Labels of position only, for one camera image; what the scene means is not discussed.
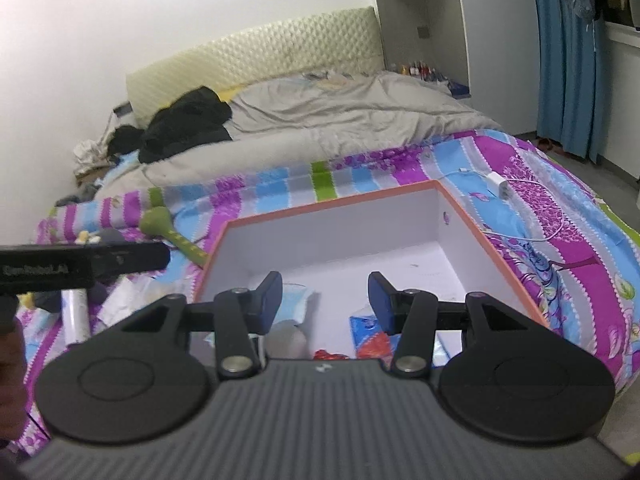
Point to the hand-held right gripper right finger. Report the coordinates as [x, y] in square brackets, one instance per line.
[380, 302]

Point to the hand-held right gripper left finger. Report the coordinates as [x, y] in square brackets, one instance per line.
[270, 300]

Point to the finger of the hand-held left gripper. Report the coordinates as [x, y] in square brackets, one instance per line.
[130, 257]

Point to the blue snack packet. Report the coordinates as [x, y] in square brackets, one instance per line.
[361, 324]

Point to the blue face mask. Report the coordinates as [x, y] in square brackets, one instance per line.
[300, 302]

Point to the white textured towel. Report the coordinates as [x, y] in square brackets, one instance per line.
[120, 297]

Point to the clear bag with cookie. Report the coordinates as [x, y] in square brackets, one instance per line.
[287, 337]

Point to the green massage hammer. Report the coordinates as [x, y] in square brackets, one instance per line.
[160, 220]

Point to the red foil packet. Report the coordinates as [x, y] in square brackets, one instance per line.
[330, 355]

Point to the orange cardboard box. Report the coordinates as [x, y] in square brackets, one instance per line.
[350, 230]

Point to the grey white penguin plush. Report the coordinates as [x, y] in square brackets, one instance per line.
[109, 236]

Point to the white spray can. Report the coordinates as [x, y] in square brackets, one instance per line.
[75, 317]

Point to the dark grey garment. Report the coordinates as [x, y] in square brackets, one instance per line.
[77, 195]

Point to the white crumpled cloth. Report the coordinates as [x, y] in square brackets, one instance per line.
[87, 152]

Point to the black garment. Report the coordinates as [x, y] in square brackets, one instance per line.
[125, 139]

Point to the black clothes pile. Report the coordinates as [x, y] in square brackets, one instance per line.
[185, 125]

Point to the white charger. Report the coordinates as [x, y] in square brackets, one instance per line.
[500, 184]

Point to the striped floral bedsheet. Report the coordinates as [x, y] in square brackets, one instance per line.
[550, 220]

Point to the yellow pillow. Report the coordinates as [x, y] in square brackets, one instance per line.
[232, 92]

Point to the grey duvet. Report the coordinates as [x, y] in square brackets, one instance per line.
[350, 110]

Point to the row of small bottles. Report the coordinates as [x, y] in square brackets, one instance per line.
[420, 70]

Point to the cream quilted headboard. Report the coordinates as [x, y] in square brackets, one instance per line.
[275, 45]

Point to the blue curtain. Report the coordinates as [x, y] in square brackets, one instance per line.
[565, 85]

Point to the grey white wardrobe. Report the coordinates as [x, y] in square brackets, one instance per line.
[500, 35]

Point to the dark wall switch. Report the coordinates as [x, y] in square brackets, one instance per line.
[423, 32]

